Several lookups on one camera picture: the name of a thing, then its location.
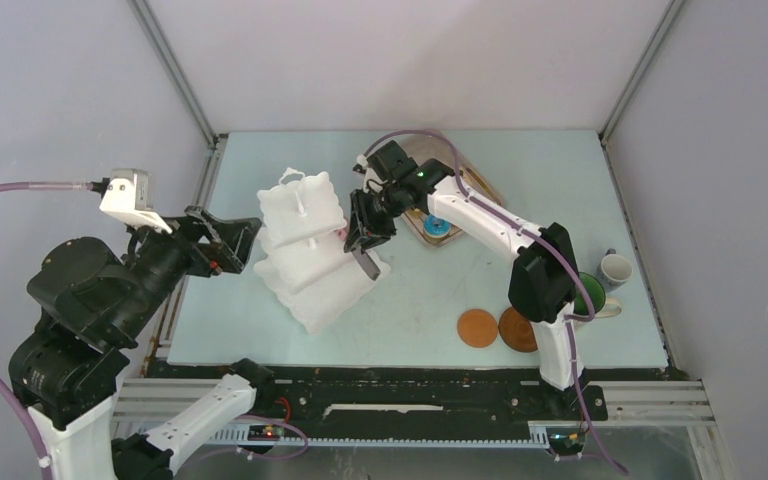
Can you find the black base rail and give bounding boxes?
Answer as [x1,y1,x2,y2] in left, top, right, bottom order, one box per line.
[138,360,611,444]

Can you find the stainless steel tray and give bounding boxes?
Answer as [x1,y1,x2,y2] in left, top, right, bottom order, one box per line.
[399,130,510,253]

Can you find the dark brown wooden saucer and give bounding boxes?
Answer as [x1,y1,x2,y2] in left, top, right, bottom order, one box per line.
[498,307,538,353]

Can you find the blue frosted donut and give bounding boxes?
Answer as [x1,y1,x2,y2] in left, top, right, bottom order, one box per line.
[423,215,452,239]

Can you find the white three-tier dessert stand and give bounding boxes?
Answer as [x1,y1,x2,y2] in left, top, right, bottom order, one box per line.
[254,167,391,335]

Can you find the light brown coaster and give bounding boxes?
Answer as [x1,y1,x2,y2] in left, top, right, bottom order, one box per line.
[457,309,498,348]

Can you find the white spare arm link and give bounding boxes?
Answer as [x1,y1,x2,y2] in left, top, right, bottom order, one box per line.
[112,374,258,479]

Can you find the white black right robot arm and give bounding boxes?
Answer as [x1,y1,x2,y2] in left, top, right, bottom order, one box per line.
[344,141,583,418]

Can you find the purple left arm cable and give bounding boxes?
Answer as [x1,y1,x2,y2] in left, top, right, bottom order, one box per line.
[0,181,104,480]

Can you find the pink-tipped metal tongs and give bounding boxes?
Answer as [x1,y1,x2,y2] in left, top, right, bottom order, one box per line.
[352,247,381,281]

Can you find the green interior floral mug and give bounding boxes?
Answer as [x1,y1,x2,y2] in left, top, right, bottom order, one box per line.
[573,272,623,319]

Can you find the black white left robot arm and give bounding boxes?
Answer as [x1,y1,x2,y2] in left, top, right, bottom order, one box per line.
[8,206,276,479]

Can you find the white grey mug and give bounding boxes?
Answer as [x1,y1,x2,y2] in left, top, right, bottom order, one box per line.
[596,249,634,292]

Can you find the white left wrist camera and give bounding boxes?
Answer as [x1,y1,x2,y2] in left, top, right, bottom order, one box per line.
[99,168,173,234]

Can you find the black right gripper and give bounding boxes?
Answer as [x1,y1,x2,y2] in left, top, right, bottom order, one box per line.
[344,184,406,255]

